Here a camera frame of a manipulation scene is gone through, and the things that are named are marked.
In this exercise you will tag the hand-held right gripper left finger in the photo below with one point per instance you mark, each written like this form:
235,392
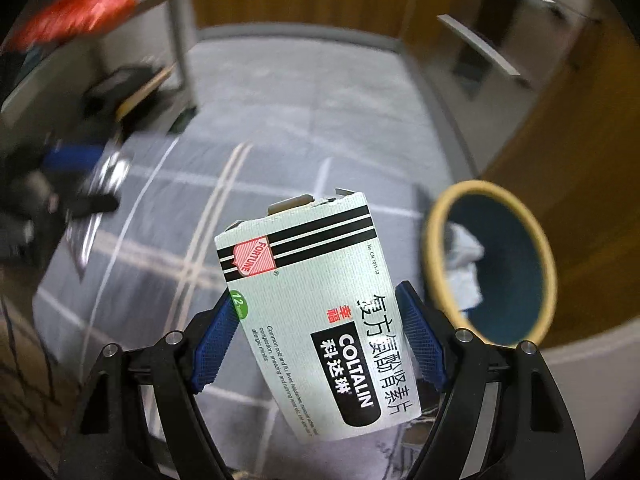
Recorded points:
215,340

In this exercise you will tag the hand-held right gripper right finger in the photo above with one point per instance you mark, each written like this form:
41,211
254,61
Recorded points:
422,335

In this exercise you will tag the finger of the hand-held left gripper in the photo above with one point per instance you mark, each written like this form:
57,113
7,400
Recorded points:
72,156
95,203

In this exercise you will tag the silver blister pack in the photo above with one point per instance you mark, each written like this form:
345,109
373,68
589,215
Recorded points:
112,172

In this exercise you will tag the white paper tissue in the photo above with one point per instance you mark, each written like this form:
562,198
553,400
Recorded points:
462,260

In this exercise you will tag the blue bucket with yellow rim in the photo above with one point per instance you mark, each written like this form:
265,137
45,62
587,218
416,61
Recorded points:
510,280

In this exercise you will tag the white medicine box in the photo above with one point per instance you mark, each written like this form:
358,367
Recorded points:
310,285

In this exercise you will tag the grey checked mat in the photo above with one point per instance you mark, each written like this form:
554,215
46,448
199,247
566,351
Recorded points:
165,240

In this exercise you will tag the black box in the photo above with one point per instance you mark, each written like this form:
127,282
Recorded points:
117,87

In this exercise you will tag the wooden board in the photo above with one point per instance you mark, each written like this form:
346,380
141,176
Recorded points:
147,92

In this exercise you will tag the red plastic bag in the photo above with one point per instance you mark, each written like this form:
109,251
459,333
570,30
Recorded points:
85,7

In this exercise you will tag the tall wooden cabinet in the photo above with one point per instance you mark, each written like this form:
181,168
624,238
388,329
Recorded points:
590,185

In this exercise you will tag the steel built-in oven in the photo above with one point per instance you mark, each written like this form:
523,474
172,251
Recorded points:
480,40

